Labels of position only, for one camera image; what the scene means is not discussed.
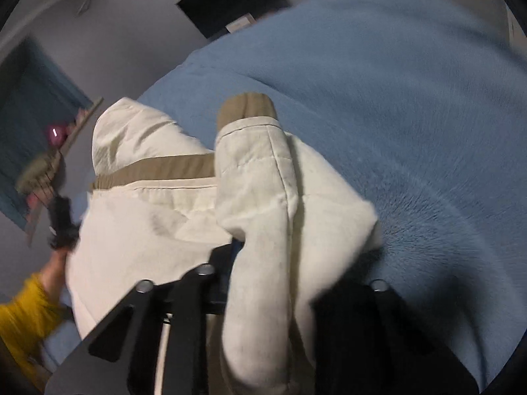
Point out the wooden board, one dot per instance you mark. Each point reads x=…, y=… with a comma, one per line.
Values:
x=78, y=129

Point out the blue fleece blanket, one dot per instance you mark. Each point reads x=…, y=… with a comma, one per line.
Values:
x=391, y=111

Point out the person's left forearm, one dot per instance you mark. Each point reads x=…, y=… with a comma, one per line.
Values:
x=20, y=321

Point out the pink round object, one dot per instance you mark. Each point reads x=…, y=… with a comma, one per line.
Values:
x=57, y=135

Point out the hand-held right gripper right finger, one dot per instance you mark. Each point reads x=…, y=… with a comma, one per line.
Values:
x=350, y=308

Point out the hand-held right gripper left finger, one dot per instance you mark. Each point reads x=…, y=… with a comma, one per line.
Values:
x=220, y=261

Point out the cream padded hooded jacket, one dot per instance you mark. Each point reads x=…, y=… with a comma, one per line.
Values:
x=164, y=222

